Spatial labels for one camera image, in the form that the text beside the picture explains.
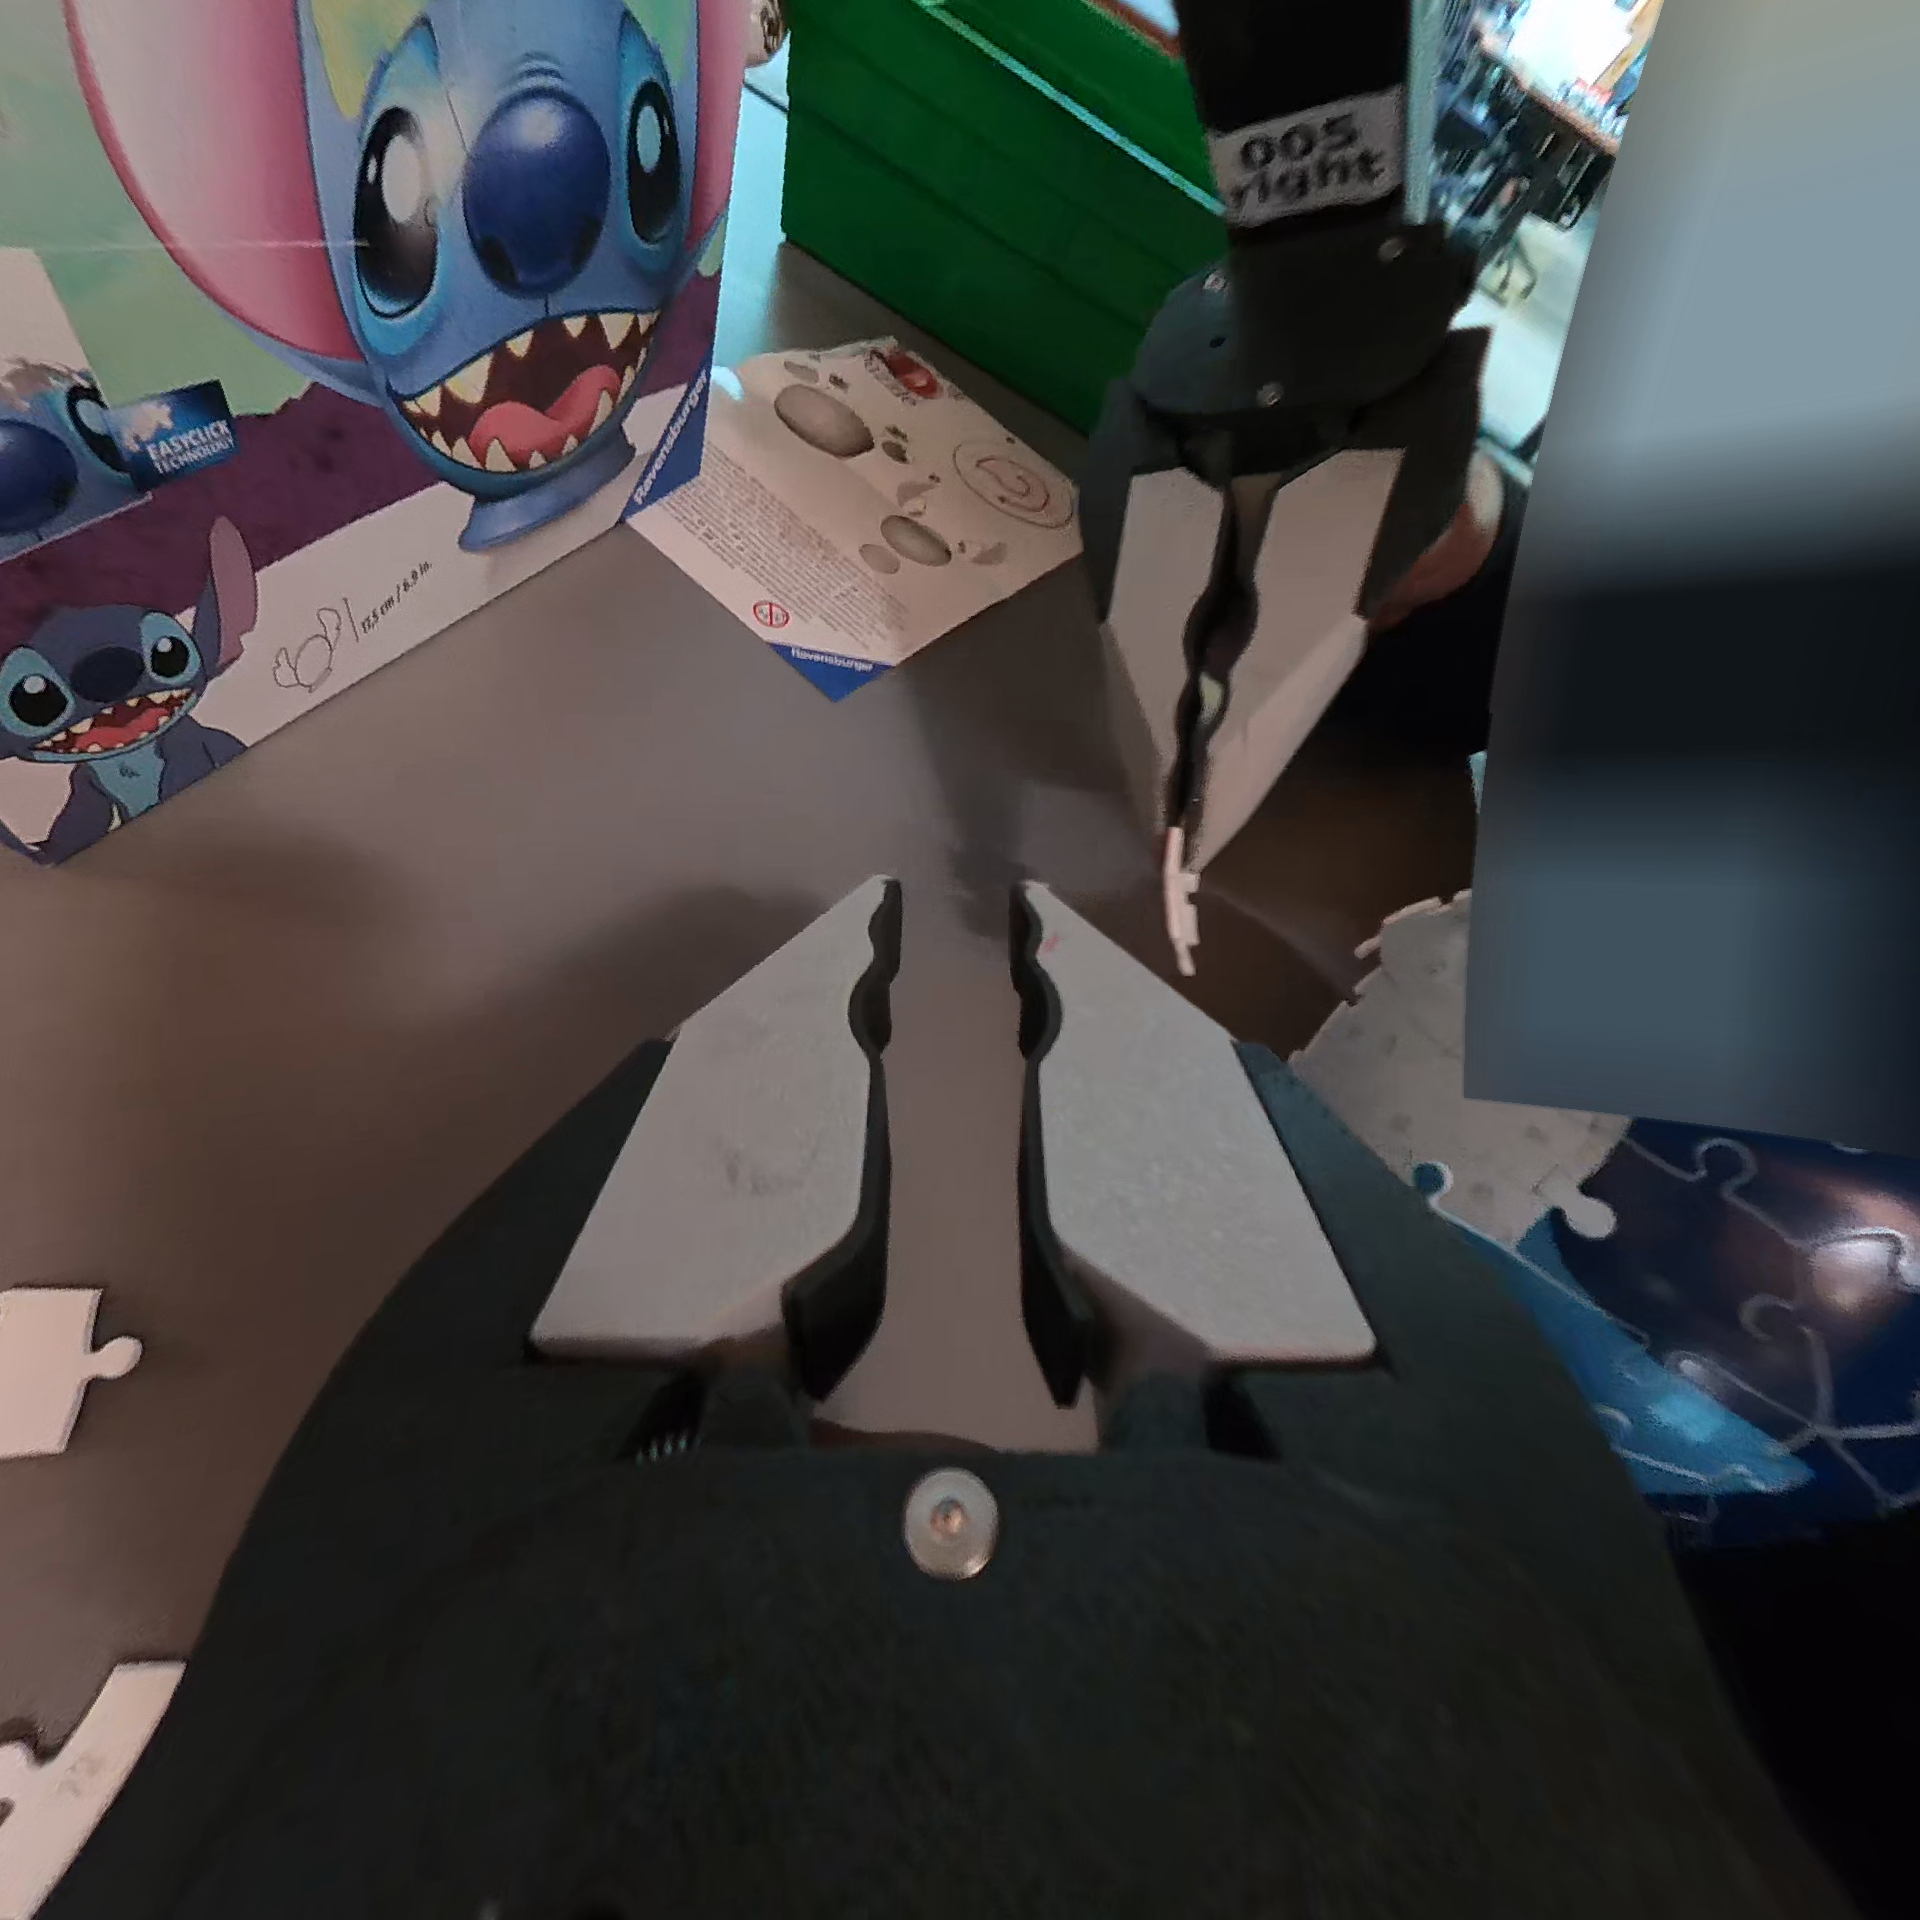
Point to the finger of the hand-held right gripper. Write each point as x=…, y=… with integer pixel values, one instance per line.
x=1304, y=598
x=1163, y=583

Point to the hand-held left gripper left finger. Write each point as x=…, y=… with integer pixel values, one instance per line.
x=720, y=1170

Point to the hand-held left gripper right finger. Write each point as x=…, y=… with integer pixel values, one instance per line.
x=1186, y=1187

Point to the white puzzle piece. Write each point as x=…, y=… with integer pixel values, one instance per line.
x=1179, y=898
x=52, y=1373
x=76, y=1755

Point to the blue puzzle ball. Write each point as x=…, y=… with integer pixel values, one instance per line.
x=1726, y=1289

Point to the person's right forearm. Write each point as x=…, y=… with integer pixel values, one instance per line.
x=1441, y=676

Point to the cartoon printed puzzle box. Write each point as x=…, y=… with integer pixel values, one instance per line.
x=453, y=224

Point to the person's right hand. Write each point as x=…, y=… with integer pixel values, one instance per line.
x=1461, y=540

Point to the white instruction leaflet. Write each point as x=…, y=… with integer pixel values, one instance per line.
x=841, y=493

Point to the green plastic bin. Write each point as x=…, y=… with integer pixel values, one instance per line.
x=960, y=163

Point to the person's dark clothed torso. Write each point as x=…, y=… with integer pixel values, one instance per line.
x=1852, y=1679

